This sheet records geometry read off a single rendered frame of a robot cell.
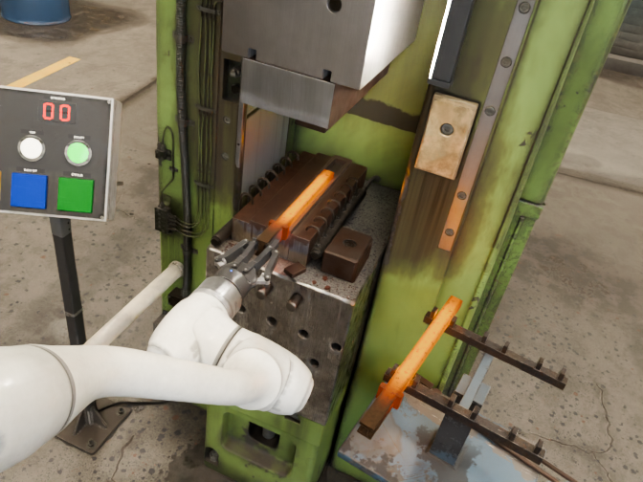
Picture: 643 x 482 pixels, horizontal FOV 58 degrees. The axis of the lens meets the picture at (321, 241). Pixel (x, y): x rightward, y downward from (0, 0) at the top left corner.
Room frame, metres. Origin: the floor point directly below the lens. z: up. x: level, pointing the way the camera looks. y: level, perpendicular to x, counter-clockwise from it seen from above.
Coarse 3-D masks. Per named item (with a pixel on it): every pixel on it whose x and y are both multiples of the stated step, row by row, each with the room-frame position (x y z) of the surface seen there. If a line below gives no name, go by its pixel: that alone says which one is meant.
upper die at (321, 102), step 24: (264, 72) 1.11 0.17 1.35; (288, 72) 1.10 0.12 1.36; (384, 72) 1.43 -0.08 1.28; (240, 96) 1.13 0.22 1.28; (264, 96) 1.11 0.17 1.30; (288, 96) 1.10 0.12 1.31; (312, 96) 1.08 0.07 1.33; (336, 96) 1.09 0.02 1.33; (360, 96) 1.26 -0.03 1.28; (312, 120) 1.08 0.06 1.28; (336, 120) 1.11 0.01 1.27
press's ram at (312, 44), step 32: (224, 0) 1.14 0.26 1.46; (256, 0) 1.12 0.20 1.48; (288, 0) 1.10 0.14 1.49; (320, 0) 1.08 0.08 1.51; (352, 0) 1.07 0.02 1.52; (384, 0) 1.10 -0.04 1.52; (416, 0) 1.37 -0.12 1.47; (224, 32) 1.14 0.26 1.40; (256, 32) 1.12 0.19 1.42; (288, 32) 1.10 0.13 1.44; (320, 32) 1.08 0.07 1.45; (352, 32) 1.06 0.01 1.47; (384, 32) 1.15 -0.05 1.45; (416, 32) 1.45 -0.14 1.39; (288, 64) 1.10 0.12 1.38; (320, 64) 1.08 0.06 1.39; (352, 64) 1.06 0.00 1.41; (384, 64) 1.20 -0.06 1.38
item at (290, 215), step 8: (320, 176) 1.34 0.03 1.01; (328, 176) 1.35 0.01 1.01; (312, 184) 1.30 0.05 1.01; (320, 184) 1.30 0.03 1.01; (304, 192) 1.25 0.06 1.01; (312, 192) 1.25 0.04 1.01; (296, 200) 1.20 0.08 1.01; (304, 200) 1.21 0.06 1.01; (312, 200) 1.24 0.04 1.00; (288, 208) 1.16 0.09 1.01; (296, 208) 1.17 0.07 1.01; (304, 208) 1.19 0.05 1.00; (280, 216) 1.12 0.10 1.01; (288, 216) 1.13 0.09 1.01; (296, 216) 1.14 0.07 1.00; (272, 224) 1.07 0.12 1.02; (280, 224) 1.08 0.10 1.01; (288, 224) 1.10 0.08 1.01; (264, 232) 1.03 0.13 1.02; (272, 232) 1.03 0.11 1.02; (256, 240) 1.00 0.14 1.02; (264, 240) 1.00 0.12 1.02; (280, 240) 1.07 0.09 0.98; (264, 248) 1.00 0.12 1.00
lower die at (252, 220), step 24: (288, 168) 1.41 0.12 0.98; (312, 168) 1.41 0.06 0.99; (360, 168) 1.46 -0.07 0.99; (264, 192) 1.26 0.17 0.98; (288, 192) 1.26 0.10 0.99; (240, 216) 1.13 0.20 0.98; (264, 216) 1.14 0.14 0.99; (312, 216) 1.17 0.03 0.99; (240, 240) 1.12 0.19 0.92; (288, 240) 1.08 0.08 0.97; (312, 240) 1.09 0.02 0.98
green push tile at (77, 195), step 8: (64, 184) 1.07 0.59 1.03; (72, 184) 1.07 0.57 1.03; (80, 184) 1.07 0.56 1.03; (88, 184) 1.08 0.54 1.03; (64, 192) 1.06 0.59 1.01; (72, 192) 1.06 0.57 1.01; (80, 192) 1.06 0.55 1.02; (88, 192) 1.07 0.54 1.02; (64, 200) 1.05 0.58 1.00; (72, 200) 1.05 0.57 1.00; (80, 200) 1.06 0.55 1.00; (88, 200) 1.06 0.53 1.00; (64, 208) 1.04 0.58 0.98; (72, 208) 1.04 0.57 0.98; (80, 208) 1.05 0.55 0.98; (88, 208) 1.05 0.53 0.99
